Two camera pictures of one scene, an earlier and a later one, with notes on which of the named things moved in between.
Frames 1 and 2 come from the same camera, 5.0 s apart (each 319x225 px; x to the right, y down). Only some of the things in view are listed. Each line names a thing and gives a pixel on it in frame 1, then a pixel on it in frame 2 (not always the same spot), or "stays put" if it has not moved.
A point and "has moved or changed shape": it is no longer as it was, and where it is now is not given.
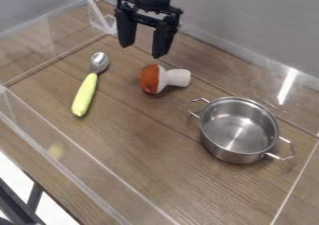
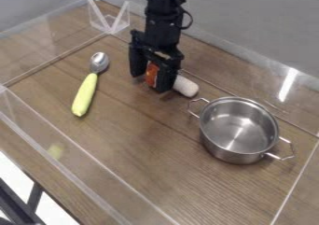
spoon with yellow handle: [98, 63] stays put
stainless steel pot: [239, 130] stays put
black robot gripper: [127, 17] -> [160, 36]
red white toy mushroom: [155, 78] has moved or changed shape
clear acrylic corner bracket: [101, 21] stays put
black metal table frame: [20, 213] stays put
